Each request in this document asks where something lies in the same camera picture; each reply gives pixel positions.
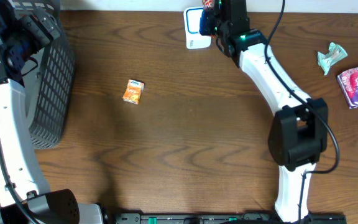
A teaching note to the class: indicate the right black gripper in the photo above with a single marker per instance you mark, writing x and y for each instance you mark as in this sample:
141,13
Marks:
204,27

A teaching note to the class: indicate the brown orange chocolate bar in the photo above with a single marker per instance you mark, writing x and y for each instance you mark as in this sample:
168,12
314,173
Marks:
208,4

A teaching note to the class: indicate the teal snack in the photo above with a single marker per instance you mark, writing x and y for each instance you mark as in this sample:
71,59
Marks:
335,54

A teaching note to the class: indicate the small orange juice carton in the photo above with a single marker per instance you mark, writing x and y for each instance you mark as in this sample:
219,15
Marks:
133,91

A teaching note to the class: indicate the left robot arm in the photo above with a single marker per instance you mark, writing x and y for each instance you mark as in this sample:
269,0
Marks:
25,194

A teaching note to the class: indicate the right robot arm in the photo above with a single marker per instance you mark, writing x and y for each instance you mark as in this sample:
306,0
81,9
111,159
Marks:
297,136

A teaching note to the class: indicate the grey plastic mesh basket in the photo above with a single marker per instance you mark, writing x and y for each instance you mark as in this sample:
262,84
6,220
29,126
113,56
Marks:
48,81

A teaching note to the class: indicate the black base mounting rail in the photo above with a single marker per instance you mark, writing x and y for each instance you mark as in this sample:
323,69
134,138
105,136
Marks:
246,218

